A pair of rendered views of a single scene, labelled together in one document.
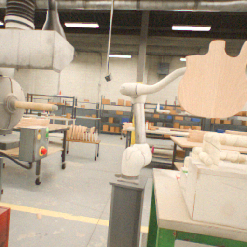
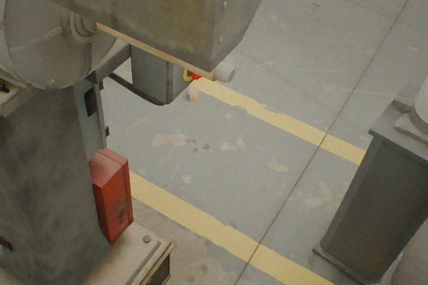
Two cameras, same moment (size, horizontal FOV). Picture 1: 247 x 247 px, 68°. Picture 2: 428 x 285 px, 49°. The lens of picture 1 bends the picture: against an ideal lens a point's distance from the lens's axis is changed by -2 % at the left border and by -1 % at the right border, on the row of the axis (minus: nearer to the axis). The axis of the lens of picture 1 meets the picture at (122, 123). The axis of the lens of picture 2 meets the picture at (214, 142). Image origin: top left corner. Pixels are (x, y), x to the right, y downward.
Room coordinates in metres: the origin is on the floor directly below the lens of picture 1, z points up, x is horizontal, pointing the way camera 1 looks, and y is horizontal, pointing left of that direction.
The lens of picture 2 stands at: (0.41, 0.17, 1.63)
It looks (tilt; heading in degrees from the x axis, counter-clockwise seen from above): 48 degrees down; 18
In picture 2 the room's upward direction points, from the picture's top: 7 degrees clockwise
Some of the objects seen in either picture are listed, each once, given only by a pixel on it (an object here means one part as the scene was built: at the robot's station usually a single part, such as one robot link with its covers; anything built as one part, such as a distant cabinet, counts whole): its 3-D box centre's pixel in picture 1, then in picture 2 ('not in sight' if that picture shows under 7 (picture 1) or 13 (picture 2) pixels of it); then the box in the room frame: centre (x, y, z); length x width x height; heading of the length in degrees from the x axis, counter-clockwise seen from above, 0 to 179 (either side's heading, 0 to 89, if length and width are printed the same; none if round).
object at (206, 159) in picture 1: (206, 158); not in sight; (0.63, -0.30, 1.12); 0.11 x 0.03 x 0.03; 172
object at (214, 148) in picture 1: (214, 153); not in sight; (0.59, -0.30, 1.15); 0.03 x 0.03 x 0.09
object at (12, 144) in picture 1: (15, 144); (120, 49); (1.07, 0.61, 1.02); 0.19 x 0.04 x 0.04; 173
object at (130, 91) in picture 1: (129, 89); not in sight; (1.64, -0.04, 1.46); 0.18 x 0.14 x 0.13; 59
